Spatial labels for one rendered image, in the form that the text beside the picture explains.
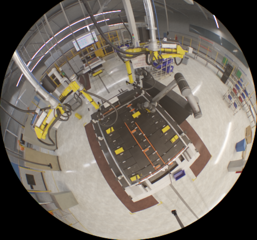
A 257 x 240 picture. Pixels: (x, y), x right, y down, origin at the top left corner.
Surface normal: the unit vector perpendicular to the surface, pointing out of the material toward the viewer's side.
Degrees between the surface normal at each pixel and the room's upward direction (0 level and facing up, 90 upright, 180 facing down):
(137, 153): 0
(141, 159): 0
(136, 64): 90
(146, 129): 0
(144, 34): 90
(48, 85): 90
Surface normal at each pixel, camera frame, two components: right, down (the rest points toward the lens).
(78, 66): 0.50, 0.70
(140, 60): -0.04, 0.87
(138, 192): -0.18, -0.50
